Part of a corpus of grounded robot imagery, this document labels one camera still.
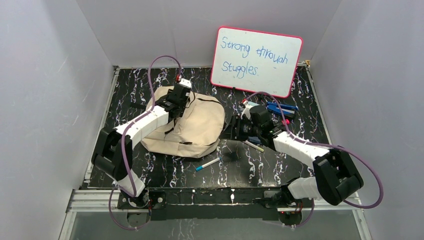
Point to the pink framed whiteboard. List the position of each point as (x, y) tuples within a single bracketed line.
[(255, 61)]

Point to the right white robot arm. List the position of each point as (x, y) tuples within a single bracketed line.
[(335, 175)]

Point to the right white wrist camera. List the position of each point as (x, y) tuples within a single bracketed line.
[(245, 108)]

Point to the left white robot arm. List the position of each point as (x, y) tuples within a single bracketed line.
[(114, 147)]

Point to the red pink highlighter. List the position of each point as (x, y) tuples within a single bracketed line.
[(286, 121)]

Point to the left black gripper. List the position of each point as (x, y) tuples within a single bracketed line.
[(180, 108)]

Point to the white marker pale cap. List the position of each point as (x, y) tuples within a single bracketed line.
[(252, 145)]

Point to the white marker blue cap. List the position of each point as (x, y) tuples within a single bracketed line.
[(208, 164)]

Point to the light blue white stapler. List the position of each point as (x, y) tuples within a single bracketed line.
[(252, 103)]

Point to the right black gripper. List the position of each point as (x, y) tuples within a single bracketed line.
[(231, 133)]

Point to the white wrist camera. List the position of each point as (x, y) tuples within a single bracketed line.
[(185, 83), (245, 108)]

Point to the beige canvas backpack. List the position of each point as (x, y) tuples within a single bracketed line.
[(195, 134)]

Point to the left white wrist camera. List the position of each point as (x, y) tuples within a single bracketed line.
[(185, 83)]

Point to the blue black stapler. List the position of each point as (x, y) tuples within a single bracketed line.
[(289, 111)]

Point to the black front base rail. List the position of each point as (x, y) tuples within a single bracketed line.
[(266, 203)]

